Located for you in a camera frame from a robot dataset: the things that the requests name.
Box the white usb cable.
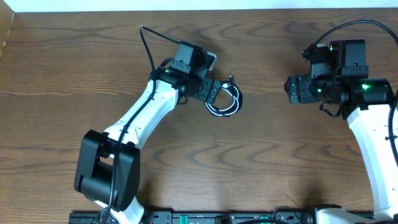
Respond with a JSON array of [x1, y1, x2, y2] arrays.
[[205, 81, 241, 117]]

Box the long black cable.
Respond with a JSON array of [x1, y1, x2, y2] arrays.
[[206, 74, 243, 118]]

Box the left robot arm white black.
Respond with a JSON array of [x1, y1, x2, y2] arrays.
[[74, 41, 221, 223]]

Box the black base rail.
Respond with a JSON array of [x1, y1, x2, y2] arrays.
[[68, 211, 377, 224]]

